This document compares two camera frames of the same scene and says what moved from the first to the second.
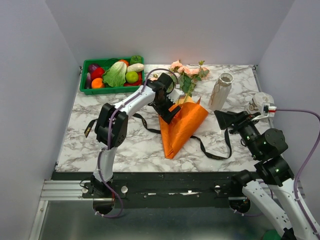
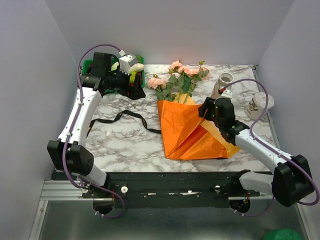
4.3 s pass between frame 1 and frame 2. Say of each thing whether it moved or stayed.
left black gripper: moved
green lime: stayed
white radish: stayed
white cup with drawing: stayed
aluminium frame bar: stayed
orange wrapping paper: moved
